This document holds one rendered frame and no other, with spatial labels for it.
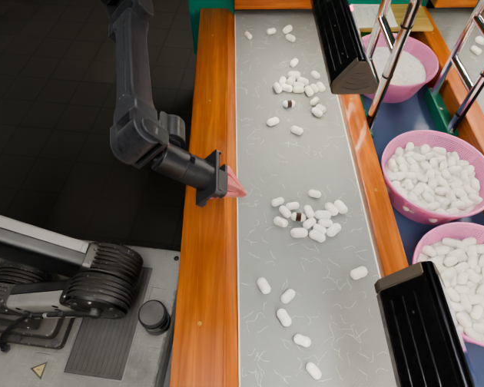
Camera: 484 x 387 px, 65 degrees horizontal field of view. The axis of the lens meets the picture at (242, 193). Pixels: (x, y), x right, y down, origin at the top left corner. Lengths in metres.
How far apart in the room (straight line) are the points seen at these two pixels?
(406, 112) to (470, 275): 0.56
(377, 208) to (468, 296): 0.25
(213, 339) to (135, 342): 0.37
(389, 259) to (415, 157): 0.33
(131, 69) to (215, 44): 0.59
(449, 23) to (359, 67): 0.96
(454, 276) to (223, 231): 0.50
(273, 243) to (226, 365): 0.27
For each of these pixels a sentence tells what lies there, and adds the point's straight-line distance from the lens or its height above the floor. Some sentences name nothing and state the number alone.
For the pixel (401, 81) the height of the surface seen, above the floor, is 0.74.
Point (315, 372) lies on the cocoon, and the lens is 0.76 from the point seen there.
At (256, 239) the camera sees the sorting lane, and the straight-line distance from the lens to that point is 0.85.
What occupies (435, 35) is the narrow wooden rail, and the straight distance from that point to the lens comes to 1.49.
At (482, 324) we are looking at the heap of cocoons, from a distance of 0.91.
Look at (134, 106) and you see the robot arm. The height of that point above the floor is 1.06.
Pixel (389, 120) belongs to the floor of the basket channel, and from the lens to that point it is 1.25.
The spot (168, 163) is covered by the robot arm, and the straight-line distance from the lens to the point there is 0.68.
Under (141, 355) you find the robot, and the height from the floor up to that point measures 0.47.
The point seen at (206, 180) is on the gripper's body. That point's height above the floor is 0.93.
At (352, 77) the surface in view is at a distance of 0.70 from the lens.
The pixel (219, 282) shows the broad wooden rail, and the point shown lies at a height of 0.76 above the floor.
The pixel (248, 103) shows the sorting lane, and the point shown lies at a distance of 1.13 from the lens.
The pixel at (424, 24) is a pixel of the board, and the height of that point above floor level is 0.78.
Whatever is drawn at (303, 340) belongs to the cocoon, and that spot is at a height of 0.76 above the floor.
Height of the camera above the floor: 1.49
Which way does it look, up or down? 55 degrees down
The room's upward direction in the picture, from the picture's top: straight up
